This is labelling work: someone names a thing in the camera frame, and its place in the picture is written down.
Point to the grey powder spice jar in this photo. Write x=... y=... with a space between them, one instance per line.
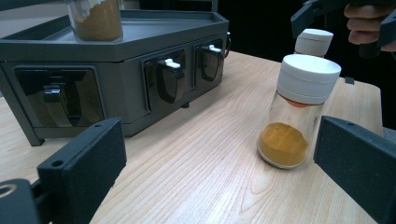
x=313 y=42

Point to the orange powder spice jar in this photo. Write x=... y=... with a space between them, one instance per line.
x=306 y=77

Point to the brown powder spice jar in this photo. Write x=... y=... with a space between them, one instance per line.
x=98 y=21

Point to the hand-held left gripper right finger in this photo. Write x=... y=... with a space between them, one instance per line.
x=358 y=161

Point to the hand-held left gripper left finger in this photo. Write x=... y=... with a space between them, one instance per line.
x=84 y=161

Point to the dark condiment drawer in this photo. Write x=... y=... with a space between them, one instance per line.
x=210 y=60
x=166 y=79
x=59 y=96

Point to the dark grey spice rack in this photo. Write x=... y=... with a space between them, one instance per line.
x=130 y=71

